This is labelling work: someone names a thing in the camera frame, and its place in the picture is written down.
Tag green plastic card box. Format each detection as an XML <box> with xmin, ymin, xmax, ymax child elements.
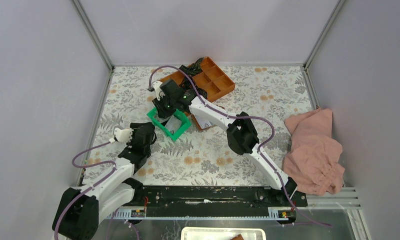
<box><xmin>147</xmin><ymin>108</ymin><xmax>191</xmax><ymax>142</ymax></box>

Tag orange wooden compartment tray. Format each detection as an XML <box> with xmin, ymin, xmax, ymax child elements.
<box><xmin>161</xmin><ymin>56</ymin><xmax>236</xmax><ymax>102</ymax></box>

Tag brown leather card holder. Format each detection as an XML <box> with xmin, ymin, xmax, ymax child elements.
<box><xmin>185</xmin><ymin>112</ymin><xmax>215</xmax><ymax>131</ymax></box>

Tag black items in tray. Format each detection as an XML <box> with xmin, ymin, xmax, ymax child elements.
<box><xmin>179</xmin><ymin>57</ymin><xmax>204</xmax><ymax>90</ymax></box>

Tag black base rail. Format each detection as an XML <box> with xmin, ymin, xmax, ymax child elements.
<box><xmin>124</xmin><ymin>185</ymin><xmax>308</xmax><ymax>220</ymax></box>

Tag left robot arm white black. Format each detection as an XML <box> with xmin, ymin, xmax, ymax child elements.
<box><xmin>52</xmin><ymin>122</ymin><xmax>157</xmax><ymax>240</ymax></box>

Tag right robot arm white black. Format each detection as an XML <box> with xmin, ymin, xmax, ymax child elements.
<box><xmin>148</xmin><ymin>79</ymin><xmax>297</xmax><ymax>206</ymax></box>

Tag pink crumpled cloth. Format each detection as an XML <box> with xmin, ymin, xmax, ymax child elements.
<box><xmin>282</xmin><ymin>108</ymin><xmax>345</xmax><ymax>196</ymax></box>

